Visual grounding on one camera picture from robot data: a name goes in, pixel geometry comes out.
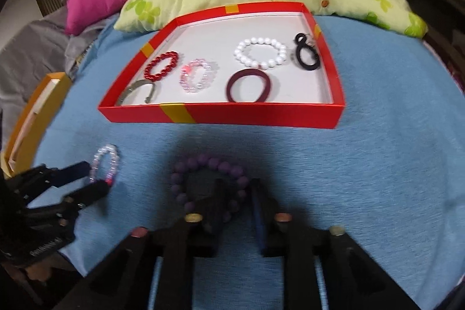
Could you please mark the person's left hand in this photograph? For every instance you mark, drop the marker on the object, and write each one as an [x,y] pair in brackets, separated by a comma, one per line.
[40,270]

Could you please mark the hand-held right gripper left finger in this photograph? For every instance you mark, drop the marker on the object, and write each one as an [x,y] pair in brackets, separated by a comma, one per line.
[219,212]

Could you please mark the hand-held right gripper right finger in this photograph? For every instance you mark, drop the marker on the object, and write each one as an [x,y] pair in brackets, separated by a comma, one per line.
[258,219]

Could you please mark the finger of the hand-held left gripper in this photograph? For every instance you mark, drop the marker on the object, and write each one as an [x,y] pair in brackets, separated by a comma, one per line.
[90,193]
[69,174]

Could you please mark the grey cloth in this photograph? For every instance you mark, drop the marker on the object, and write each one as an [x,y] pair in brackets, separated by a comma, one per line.
[29,48]

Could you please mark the yellow box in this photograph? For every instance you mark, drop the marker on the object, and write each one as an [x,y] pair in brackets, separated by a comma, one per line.
[32,106]

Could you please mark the silver bangle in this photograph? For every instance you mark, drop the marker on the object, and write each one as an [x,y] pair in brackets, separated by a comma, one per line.
[130,88]

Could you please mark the red cardboard box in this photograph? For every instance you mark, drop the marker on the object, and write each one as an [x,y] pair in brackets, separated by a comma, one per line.
[254,115]

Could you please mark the blue blanket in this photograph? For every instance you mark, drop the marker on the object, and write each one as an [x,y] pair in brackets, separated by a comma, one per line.
[381,168]

